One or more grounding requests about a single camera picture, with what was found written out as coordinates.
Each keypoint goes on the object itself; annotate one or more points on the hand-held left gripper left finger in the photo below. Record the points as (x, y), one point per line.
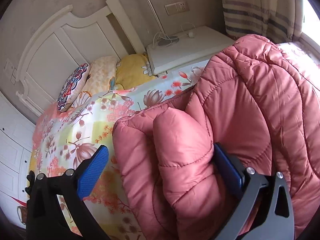
(93, 172)

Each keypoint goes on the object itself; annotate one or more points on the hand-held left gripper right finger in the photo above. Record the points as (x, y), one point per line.
(228, 167)

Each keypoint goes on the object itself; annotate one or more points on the pink quilted jacket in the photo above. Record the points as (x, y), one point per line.
(225, 110)

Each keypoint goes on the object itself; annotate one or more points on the floral bed sheet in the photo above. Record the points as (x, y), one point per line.
(100, 112)

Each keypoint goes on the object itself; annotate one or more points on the white wardrobe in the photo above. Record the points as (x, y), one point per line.
(12, 145)

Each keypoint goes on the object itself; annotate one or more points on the round patterned cushion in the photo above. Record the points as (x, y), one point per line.
(72, 87)

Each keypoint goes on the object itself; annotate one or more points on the peach patterned pillow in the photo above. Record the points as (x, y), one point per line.
(100, 75)

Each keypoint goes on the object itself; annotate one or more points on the yellow pillow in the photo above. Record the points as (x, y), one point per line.
(132, 70)

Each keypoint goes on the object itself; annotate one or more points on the white nightstand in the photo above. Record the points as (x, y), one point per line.
(195, 47)

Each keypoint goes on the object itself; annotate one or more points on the white wooden headboard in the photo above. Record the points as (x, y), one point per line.
(70, 42)

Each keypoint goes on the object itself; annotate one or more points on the white desk lamp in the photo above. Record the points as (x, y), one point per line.
(167, 41)

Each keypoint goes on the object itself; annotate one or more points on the striped curtain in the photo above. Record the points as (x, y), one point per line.
(260, 10)

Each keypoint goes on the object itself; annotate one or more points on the window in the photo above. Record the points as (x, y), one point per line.
(311, 22)

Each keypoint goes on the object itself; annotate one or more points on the beige wall switch plate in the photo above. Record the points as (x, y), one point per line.
(10, 71)

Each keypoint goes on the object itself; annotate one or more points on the beige wall socket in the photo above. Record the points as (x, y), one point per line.
(177, 7)

